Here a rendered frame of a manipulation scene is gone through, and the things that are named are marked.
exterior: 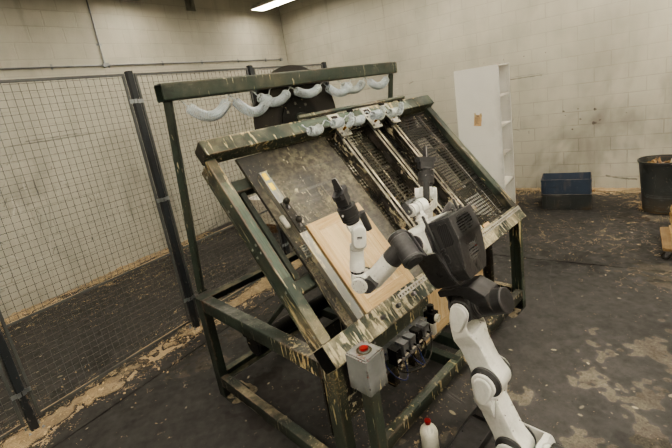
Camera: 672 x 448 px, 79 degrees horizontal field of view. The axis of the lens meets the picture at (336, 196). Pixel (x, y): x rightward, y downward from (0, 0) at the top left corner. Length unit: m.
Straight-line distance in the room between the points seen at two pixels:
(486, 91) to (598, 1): 2.04
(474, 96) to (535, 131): 1.65
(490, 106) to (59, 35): 5.75
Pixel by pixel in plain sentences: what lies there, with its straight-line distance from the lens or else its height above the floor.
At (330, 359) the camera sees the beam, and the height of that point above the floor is 0.86.
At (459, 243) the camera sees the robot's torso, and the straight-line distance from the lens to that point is 1.79.
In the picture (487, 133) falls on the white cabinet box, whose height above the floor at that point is 1.17.
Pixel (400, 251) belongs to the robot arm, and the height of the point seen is 1.31.
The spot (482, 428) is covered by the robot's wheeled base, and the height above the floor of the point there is 0.19.
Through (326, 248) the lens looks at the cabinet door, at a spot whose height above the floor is 1.20.
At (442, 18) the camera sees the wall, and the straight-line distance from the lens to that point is 7.57.
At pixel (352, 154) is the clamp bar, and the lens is 2.70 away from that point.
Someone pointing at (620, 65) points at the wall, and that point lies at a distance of 7.05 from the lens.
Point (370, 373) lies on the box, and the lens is 1.82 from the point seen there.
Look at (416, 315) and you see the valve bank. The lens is 2.37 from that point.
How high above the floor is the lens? 1.99
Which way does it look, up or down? 14 degrees down
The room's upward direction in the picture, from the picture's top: 9 degrees counter-clockwise
